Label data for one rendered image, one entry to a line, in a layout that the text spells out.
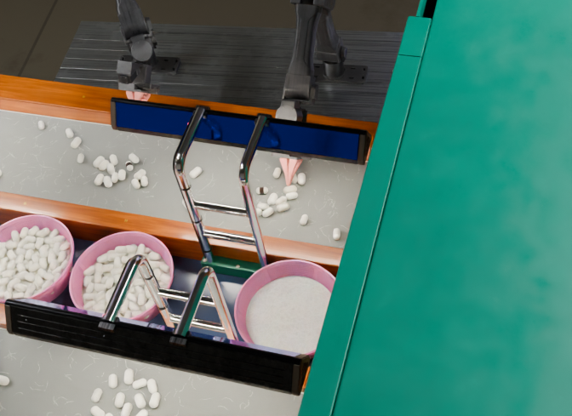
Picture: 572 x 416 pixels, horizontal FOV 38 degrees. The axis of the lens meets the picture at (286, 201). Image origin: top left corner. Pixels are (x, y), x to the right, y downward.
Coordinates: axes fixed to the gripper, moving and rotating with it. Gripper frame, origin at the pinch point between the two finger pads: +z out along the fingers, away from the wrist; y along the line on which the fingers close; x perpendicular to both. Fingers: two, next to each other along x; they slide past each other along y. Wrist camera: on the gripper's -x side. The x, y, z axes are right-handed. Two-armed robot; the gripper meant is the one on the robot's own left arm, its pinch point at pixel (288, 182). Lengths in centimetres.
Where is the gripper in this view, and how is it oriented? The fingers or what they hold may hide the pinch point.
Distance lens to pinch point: 223.0
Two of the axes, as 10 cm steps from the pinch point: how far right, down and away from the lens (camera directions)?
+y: 9.6, 1.4, -2.4
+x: 2.5, -0.8, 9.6
